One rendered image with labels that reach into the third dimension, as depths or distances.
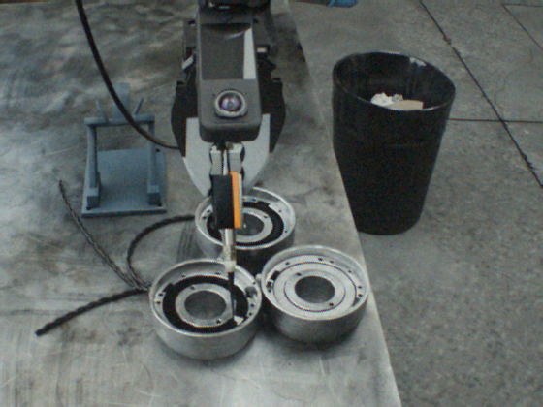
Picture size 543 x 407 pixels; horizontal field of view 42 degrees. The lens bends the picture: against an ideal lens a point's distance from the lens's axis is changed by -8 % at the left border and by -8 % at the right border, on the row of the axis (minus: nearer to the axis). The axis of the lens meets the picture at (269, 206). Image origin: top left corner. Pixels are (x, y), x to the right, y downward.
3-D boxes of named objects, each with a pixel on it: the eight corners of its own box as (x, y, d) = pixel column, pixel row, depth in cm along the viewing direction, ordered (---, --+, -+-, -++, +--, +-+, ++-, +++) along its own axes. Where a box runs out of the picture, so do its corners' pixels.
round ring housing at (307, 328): (378, 293, 77) (384, 264, 75) (342, 361, 70) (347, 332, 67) (285, 263, 80) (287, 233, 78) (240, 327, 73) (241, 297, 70)
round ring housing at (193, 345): (278, 312, 75) (281, 282, 72) (225, 381, 67) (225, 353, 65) (188, 274, 78) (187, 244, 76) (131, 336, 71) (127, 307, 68)
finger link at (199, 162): (207, 167, 73) (218, 82, 68) (211, 204, 69) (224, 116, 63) (174, 165, 73) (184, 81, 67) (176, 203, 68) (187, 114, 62)
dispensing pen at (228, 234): (219, 325, 67) (209, 135, 66) (215, 315, 71) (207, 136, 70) (243, 323, 67) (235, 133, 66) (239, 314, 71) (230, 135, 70)
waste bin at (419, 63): (443, 241, 210) (471, 111, 184) (329, 246, 206) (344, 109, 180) (415, 172, 237) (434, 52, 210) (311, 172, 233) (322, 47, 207)
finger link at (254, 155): (267, 161, 74) (260, 78, 68) (275, 198, 69) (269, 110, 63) (235, 165, 74) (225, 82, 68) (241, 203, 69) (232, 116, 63)
